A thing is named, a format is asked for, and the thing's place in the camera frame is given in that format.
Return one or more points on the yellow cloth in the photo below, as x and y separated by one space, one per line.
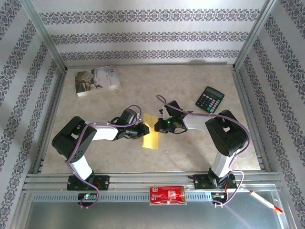
150 143

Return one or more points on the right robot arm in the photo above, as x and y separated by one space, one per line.
226 136

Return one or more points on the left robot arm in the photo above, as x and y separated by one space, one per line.
71 138

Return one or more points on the sheet metal shelf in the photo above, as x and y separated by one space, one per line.
143 217

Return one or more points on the black calculator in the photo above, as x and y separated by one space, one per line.
209 99

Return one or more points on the paperback book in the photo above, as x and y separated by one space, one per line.
95 81

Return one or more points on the red packet in plastic sleeve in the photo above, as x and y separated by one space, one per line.
166 194

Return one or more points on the slotted metal strip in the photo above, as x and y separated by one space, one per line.
119 196

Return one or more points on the white pen with red cap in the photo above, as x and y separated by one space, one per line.
262 200

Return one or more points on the aluminium front frame rail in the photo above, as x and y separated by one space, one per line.
143 179

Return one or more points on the aluminium frame rail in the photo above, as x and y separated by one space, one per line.
143 179
143 65

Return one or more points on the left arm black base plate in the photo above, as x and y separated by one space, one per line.
102 182

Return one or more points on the aluminium back frame rail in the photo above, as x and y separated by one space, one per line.
143 65

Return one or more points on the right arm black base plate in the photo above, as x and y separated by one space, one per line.
200 182

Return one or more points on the right aluminium side rail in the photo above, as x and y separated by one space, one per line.
250 119

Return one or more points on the aluminium side rail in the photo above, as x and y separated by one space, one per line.
51 119
250 119

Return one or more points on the left aluminium side rail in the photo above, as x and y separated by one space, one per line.
51 119

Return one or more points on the right aluminium frame post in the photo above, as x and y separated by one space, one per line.
255 31

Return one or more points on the aluminium frame post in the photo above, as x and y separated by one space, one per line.
255 31
40 31

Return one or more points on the left aluminium frame post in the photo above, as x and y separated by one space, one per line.
40 31

